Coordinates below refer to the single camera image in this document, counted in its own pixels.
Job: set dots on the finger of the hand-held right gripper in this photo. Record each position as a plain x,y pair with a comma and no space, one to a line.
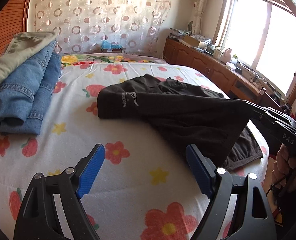
264,119
265,110

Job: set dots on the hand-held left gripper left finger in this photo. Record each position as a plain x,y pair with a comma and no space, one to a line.
91,170

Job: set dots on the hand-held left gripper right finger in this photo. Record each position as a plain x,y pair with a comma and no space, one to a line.
198,170

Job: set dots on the black pants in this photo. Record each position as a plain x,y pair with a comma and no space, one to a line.
178,120

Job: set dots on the folded khaki pants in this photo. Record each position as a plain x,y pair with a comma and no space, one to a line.
15,52

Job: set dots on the person's right hand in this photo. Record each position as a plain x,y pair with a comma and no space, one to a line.
281,165

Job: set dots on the floral bed sheet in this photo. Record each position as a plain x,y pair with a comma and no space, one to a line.
128,180

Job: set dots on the white kettle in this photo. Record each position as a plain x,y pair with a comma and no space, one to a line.
226,55

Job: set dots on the window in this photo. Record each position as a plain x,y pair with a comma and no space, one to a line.
263,30

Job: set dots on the wooden cabinet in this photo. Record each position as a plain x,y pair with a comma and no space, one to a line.
200,62

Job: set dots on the cardboard box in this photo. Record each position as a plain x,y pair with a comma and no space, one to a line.
191,40

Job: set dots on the folded blue jeans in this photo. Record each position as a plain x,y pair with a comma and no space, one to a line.
25,87

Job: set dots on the flowered blanket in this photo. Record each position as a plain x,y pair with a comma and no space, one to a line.
113,58

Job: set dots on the floral window curtain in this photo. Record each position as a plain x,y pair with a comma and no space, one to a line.
205,5

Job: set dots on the circle patterned curtain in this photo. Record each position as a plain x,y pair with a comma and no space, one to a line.
100,12

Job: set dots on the wooden slatted panel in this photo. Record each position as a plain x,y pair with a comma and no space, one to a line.
10,17

